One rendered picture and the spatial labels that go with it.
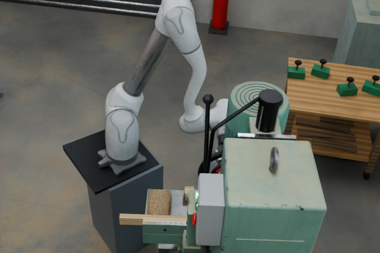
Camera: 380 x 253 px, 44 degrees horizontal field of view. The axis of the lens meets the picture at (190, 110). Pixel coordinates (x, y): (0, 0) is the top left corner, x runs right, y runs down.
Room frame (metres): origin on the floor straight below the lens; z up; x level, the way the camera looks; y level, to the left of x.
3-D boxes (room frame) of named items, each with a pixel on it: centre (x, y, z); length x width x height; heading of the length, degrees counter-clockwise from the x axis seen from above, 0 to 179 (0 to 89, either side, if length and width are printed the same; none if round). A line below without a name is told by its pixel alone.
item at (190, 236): (0.84, -0.05, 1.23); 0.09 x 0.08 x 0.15; 1
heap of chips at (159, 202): (1.14, 0.10, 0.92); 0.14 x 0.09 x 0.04; 1
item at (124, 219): (1.06, -0.06, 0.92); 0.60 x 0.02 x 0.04; 91
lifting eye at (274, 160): (0.77, -0.20, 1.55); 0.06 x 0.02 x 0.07; 1
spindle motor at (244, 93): (1.06, -0.20, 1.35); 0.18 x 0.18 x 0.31
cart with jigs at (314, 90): (2.44, -0.94, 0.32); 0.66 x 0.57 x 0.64; 81
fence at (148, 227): (1.02, -0.15, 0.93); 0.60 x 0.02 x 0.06; 91
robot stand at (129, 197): (1.65, 0.33, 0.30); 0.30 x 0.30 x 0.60; 37
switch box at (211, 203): (0.74, -0.06, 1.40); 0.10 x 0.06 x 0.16; 1
